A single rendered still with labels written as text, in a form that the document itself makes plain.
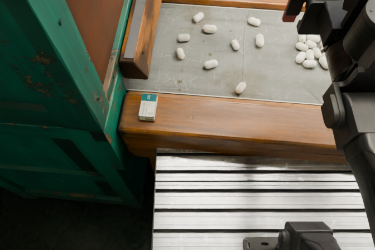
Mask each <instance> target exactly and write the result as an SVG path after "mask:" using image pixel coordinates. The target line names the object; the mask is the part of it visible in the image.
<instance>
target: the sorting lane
mask: <svg viewBox="0 0 375 250"><path fill-rule="evenodd" d="M199 12H202V13H203V14H204V18H203V19H202V20H200V21H199V22H194V20H193V17H194V16H195V15H197V14H198V13H199ZM283 13H284V11H275V10H266V9H249V8H233V7H216V6H200V5H190V4H174V3H161V8H160V14H159V17H158V23H157V29H156V33H155V39H154V43H153V49H152V56H151V63H150V70H149V75H148V79H147V80H143V79H129V83H128V88H127V91H136V92H150V93H164V94H178V95H192V96H200V97H214V98H228V99H242V100H256V101H264V102H278V103H292V104H306V105H320V106H322V104H323V103H324V102H323V95H324V93H325V92H326V90H327V89H328V87H329V86H330V85H331V83H332V82H331V77H330V73H329V69H324V68H323V67H322V65H321V64H320V63H319V59H317V58H316V57H315V56H314V59H313V60H315V61H316V63H317V65H316V67H314V68H306V67H304V66H303V62H304V61H305V60H307V59H306V58H305V59H304V60H303V62H302V63H297V62H296V61H295V58H296V56H297V55H298V54H299V53H300V52H302V51H301V50H299V49H297V48H296V44H297V43H298V42H299V34H298V33H297V28H296V26H297V23H298V21H299V20H301V19H302V17H303V15H304V12H300V14H299V15H298V16H296V19H295V22H283V21H282V16H283ZM250 17H254V18H257V19H259V20H260V24H259V26H254V25H252V24H250V23H249V22H248V19H249V18H250ZM205 25H215V26H216V27H217V30H216V31H215V32H214V33H209V32H204V31H203V27H204V26H205ZM186 33H187V34H189V35H190V40H189V41H182V42H181V41H179V40H178V39H177V37H178V35H179V34H186ZM258 34H262V35H263V38H264V45H263V46H262V47H258V46H257V45H256V36H257V35H258ZM232 40H237V41H238V43H239V49H238V50H234V49H233V47H232V45H231V42H232ZM178 48H182V49H183V51H184V55H185V57H184V58H183V59H179V58H178V56H177V53H176V50H177V49H178ZM210 60H216V61H217V62H218V65H217V66H216V67H214V68H210V69H206V68H205V67H204V63H205V62H206V61H210ZM241 82H244V83H246V88H245V90H244V91H243V92H242V93H240V94H238V93H236V91H235V89H236V87H237V86H238V84H239V83H241Z"/></svg>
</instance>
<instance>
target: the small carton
mask: <svg viewBox="0 0 375 250"><path fill-rule="evenodd" d="M157 100H158V97H157V94H147V93H142V98H141V104H140V110H139V114H138V117H139V119H140V120H147V121H154V120H155V114H156V107H157Z"/></svg>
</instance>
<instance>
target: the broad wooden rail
mask: <svg viewBox="0 0 375 250"><path fill-rule="evenodd" d="M142 93H147V94H157V97H158V100H157V107H156V114H155V120H154V121H147V120H140V119H139V117H138V114H139V110H140V104H141V98H142ZM117 130H118V132H119V134H120V136H121V138H122V140H123V142H124V145H125V147H126V149H127V151H128V153H129V155H130V156H138V157H151V158H156V148H169V149H176V150H189V151H203V152H214V153H205V154H210V155H223V156H261V157H274V158H287V159H294V160H308V161H320V162H333V163H341V164H347V162H346V160H345V156H344V151H337V149H336V144H335V139H334V135H333V130H332V129H328V128H326V126H325V124H324V120H323V115H322V112H321V106H320V105H306V104H292V103H278V102H264V101H256V100H242V99H228V98H214V97H200V96H192V95H178V94H164V93H150V92H136V91H128V92H127V93H126V94H125V95H124V97H123V102H122V107H121V112H120V116H119V121H118V126H117Z"/></svg>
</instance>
